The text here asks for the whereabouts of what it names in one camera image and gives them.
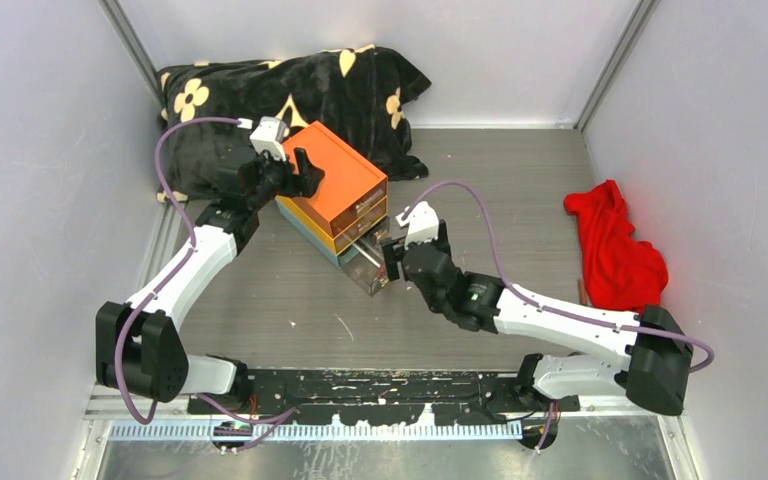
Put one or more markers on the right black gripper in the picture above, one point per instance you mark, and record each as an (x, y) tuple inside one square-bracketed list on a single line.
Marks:
[(392, 261)]

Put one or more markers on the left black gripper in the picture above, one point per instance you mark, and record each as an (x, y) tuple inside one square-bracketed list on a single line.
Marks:
[(308, 175)]

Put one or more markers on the small drawer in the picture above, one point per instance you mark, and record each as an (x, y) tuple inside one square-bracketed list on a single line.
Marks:
[(367, 268)]

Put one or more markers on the orange drawer organizer box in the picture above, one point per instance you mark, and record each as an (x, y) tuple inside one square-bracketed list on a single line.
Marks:
[(351, 199)]

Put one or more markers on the white silver pencil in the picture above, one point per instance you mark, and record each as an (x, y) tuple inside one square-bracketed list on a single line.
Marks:
[(371, 254)]

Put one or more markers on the orange brown lip pen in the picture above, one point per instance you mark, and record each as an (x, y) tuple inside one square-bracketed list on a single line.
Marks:
[(582, 293)]

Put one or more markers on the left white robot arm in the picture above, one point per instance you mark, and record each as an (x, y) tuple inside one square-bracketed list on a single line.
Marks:
[(138, 346)]

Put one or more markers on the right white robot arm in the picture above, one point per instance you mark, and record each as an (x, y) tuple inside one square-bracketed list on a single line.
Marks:
[(644, 356)]

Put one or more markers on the black floral plush blanket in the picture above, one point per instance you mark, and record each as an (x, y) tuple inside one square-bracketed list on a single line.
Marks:
[(358, 93)]

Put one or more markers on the red cloth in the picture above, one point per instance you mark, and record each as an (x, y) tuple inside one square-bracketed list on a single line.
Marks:
[(619, 272)]

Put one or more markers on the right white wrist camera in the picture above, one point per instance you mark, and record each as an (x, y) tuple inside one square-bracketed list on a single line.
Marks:
[(421, 223)]

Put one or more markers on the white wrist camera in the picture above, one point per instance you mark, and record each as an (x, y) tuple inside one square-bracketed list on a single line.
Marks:
[(267, 137), (421, 223)]

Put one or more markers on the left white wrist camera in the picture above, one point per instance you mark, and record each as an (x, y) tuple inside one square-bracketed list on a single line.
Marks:
[(267, 137)]

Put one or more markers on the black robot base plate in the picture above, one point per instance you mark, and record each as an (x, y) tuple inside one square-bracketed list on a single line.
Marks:
[(386, 397)]

